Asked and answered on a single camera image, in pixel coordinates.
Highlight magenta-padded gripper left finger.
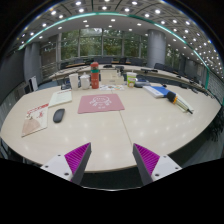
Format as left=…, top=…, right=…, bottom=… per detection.
left=40, top=142, right=92, bottom=186

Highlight colourful sticker sheet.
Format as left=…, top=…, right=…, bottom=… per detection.
left=99, top=84, right=125, bottom=92

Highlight red and white magazine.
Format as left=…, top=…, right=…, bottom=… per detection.
left=21, top=102, right=50, bottom=138

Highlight white lidded mug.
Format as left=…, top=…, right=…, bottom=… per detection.
left=79, top=73, right=92, bottom=90

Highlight white standing board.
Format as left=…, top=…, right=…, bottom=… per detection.
left=29, top=75, right=39, bottom=92

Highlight white cardboard box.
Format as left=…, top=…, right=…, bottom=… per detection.
left=99, top=69, right=125, bottom=86

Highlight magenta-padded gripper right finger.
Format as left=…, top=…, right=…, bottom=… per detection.
left=132, top=143, right=183, bottom=186

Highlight blue and white book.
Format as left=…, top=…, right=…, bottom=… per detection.
left=142, top=85, right=172, bottom=99

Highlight black computer mouse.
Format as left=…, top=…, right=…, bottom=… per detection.
left=52, top=108, right=66, bottom=124

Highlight red bottle with green band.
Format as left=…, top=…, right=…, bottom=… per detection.
left=90, top=61, right=101, bottom=90

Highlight white paper booklet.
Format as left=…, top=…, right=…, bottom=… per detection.
left=48, top=89, right=73, bottom=108

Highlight ceiling lights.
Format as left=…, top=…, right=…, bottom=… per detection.
left=13, top=0, right=221, bottom=68

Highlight green printed paper cup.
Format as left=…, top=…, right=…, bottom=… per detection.
left=126, top=71, right=138, bottom=89

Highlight pink mouse pad with drawing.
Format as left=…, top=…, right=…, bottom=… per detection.
left=77, top=93, right=126, bottom=115

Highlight stack of white paper cups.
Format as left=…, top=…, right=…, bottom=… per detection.
left=68, top=72, right=80, bottom=91

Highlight black and orange handheld microphone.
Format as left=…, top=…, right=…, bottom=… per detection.
left=165, top=91, right=194, bottom=115

